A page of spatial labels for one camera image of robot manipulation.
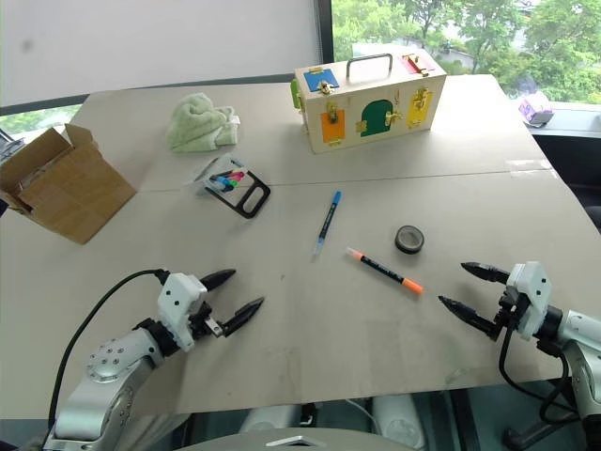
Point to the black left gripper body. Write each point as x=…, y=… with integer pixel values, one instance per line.
x=203, y=323

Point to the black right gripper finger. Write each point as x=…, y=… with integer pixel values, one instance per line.
x=469, y=312
x=488, y=272

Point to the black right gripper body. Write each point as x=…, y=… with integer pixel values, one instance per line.
x=507, y=312

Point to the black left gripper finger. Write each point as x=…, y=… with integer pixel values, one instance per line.
x=241, y=314
x=217, y=279

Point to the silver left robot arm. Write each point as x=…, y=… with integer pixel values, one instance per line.
x=105, y=376

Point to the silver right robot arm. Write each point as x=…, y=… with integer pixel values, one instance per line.
x=582, y=338

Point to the black pen orange cap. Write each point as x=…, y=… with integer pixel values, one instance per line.
x=385, y=270

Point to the black pen blue cap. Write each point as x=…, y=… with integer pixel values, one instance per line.
x=327, y=221

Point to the open brown cardboard box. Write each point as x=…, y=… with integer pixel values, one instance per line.
x=75, y=192

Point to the wooden lock box coloured doors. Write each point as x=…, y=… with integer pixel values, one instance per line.
x=375, y=108

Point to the black tape roll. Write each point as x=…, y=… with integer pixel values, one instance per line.
x=409, y=239

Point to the white rounded shape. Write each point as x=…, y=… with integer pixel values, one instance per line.
x=399, y=420
x=272, y=418

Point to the black chair base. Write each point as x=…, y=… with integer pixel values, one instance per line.
x=540, y=437

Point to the light green towel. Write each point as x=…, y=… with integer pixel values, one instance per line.
x=197, y=124

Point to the purple tissue pack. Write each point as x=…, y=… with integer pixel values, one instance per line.
x=535, y=105

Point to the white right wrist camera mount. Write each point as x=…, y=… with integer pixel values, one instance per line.
x=530, y=296

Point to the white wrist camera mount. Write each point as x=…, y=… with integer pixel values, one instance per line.
x=177, y=300
x=530, y=296

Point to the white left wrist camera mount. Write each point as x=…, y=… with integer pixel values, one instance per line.
x=177, y=300

